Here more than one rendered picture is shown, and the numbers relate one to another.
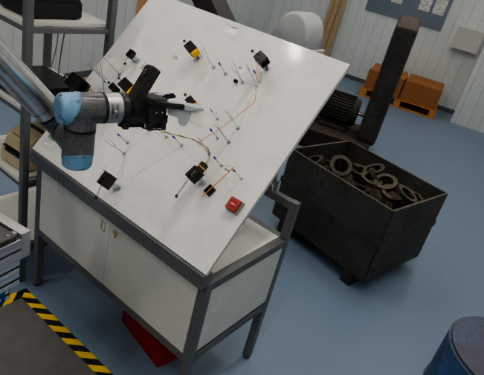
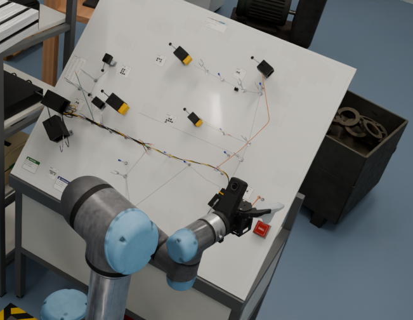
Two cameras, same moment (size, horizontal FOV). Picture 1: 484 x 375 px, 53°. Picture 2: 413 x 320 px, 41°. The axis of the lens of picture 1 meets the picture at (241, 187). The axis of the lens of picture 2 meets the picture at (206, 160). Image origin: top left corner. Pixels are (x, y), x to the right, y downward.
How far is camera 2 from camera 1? 0.85 m
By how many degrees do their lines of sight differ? 14
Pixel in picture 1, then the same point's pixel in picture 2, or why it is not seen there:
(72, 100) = (191, 244)
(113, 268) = not seen: hidden behind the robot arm
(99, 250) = not seen: hidden behind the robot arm
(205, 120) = (210, 134)
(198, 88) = (194, 98)
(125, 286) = (141, 303)
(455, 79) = not seen: outside the picture
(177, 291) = (207, 309)
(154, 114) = (244, 223)
